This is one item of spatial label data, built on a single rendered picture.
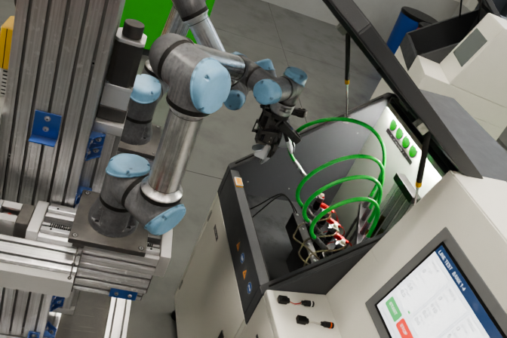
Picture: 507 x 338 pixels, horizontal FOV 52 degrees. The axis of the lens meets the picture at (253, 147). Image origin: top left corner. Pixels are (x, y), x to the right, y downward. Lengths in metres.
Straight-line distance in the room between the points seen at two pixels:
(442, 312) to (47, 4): 1.30
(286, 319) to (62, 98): 0.93
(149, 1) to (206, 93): 3.78
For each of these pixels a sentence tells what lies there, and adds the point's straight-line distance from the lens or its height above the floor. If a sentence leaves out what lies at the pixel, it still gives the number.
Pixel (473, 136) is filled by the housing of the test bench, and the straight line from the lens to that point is 2.11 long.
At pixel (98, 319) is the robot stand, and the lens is 2.45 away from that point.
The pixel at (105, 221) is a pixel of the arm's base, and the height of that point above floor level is 1.08.
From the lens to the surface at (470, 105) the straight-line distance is 4.76.
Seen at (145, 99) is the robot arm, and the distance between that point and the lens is 1.90.
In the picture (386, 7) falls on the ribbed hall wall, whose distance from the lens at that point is 8.82.
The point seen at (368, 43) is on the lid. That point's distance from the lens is 1.23.
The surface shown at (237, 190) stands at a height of 0.95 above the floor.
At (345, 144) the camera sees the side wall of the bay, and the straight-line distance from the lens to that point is 2.27.
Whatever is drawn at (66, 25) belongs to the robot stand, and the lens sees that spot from 1.50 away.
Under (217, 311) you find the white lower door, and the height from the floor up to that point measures 0.58.
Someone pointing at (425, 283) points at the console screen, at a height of 1.31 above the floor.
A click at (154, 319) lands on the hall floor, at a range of 2.77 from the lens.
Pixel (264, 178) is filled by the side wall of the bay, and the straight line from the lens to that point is 2.26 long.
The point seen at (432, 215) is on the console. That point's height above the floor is 1.43.
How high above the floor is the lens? 2.15
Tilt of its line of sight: 30 degrees down
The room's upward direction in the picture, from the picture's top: 24 degrees clockwise
